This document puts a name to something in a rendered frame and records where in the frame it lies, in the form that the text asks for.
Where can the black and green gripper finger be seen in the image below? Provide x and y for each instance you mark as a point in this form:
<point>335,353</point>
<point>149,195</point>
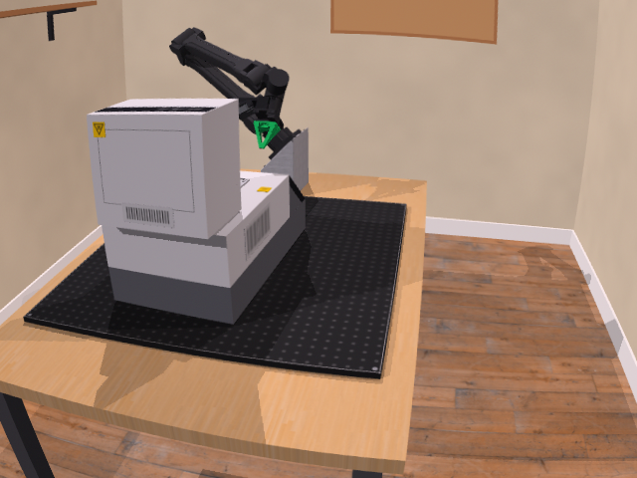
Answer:
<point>264,129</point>
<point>271,125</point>

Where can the grey benchtop lab instrument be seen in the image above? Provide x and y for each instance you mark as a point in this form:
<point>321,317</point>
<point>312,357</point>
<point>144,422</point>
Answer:
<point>170,170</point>

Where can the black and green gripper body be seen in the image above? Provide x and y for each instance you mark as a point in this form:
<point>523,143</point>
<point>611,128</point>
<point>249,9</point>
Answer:
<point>271,113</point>

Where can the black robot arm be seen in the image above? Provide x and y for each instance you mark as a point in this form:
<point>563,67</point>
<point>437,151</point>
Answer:
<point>255,79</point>

